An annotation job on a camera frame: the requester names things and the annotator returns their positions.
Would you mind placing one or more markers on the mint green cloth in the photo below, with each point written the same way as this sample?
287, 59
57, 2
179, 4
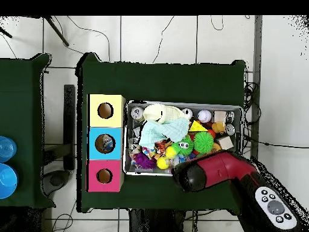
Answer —
164, 130

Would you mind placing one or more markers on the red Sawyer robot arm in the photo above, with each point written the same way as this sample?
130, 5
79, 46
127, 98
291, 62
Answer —
222, 166

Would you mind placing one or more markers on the wooden box with three holes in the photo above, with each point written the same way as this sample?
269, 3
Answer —
115, 120

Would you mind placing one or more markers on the cream cloth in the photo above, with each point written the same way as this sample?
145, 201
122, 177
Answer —
164, 112

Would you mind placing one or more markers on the silver drink can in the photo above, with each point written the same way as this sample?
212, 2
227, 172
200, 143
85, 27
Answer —
136, 113
187, 113

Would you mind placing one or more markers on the green fuzzy monster toy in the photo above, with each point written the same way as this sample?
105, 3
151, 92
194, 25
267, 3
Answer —
182, 145

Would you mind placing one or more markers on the purple spiky ball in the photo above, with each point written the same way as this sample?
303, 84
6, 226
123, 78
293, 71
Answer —
144, 161

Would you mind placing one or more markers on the yellow ball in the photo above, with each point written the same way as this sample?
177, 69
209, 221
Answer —
163, 163

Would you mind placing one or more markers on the yellow cheese wedge toy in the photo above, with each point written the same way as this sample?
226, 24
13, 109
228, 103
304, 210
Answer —
196, 127

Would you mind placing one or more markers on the dark green tablecloth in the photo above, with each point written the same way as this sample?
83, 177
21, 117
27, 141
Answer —
157, 79
24, 72

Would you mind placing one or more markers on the baseball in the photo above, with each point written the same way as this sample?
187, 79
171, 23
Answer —
204, 116

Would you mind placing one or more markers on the green spiky ball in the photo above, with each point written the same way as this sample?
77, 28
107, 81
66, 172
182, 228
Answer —
204, 142

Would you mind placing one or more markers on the black tripod leg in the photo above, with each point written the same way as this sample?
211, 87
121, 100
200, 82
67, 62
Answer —
58, 32
6, 33

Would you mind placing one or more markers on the small blue bowl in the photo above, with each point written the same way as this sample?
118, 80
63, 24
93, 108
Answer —
7, 148

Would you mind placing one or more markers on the large blue bowl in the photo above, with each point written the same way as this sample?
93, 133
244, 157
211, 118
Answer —
7, 181

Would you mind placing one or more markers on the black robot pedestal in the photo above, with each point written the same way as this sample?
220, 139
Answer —
149, 222

